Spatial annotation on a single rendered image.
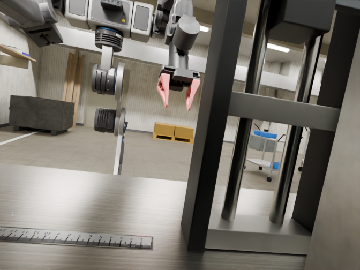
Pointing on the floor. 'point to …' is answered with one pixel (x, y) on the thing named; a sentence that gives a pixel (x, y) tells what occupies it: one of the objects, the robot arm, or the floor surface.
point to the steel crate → (40, 114)
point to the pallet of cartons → (173, 132)
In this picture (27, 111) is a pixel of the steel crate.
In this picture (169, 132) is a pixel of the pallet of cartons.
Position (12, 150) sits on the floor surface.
